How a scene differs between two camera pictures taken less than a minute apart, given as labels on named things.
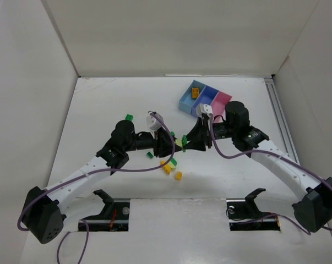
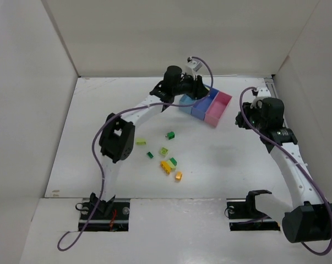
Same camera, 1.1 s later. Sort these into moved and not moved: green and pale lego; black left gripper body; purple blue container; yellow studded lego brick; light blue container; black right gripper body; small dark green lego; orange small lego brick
Moved: black left gripper body; black right gripper body
Not moved: green and pale lego; light blue container; orange small lego brick; small dark green lego; purple blue container; yellow studded lego brick
